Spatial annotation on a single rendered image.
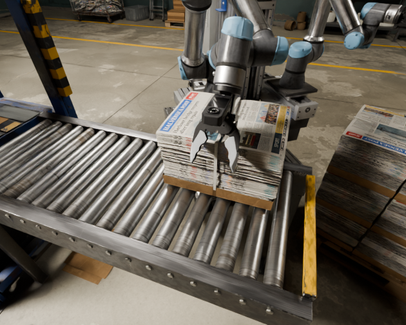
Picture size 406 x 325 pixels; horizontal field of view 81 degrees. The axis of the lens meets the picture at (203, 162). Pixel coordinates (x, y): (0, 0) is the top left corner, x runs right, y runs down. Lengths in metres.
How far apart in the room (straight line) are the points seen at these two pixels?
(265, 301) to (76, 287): 1.23
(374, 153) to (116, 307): 1.47
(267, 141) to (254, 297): 0.39
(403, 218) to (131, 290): 1.41
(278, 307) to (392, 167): 0.81
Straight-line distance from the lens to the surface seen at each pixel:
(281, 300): 0.68
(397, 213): 1.40
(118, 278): 1.62
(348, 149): 1.25
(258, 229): 0.76
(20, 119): 1.52
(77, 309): 1.63
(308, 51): 1.55
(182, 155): 0.74
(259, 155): 0.65
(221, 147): 0.66
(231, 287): 0.67
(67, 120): 1.38
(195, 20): 1.10
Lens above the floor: 1.42
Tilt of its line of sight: 41 degrees down
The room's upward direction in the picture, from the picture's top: straight up
